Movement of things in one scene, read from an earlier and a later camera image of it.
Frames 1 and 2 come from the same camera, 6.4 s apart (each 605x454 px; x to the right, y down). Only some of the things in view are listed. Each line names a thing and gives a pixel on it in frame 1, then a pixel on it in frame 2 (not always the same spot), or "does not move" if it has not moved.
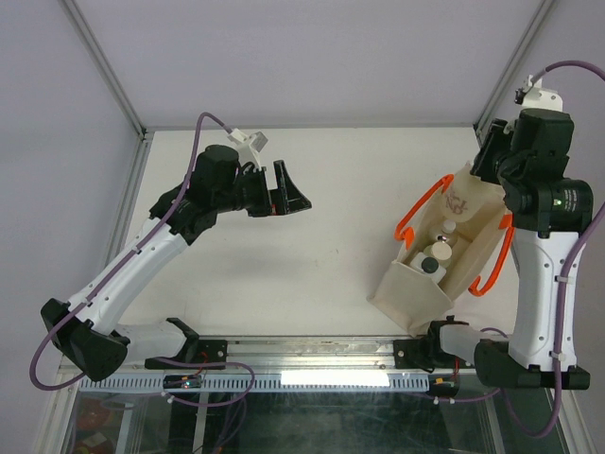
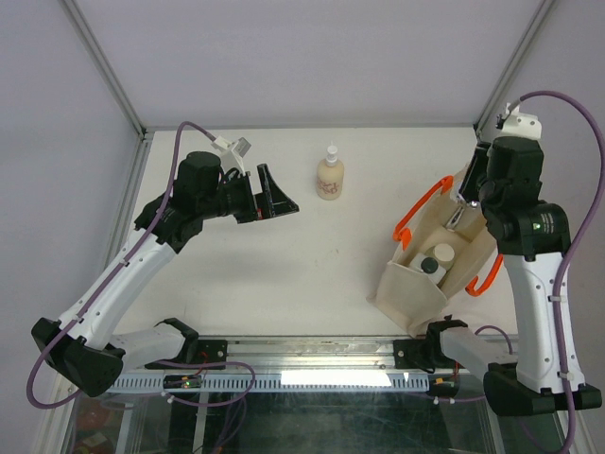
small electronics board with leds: [181, 381] does not move
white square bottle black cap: [428, 266] does not move
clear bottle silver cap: [448, 233] → [453, 221]
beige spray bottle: [466, 194] → [330, 176]
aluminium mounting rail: [300, 356] does not move
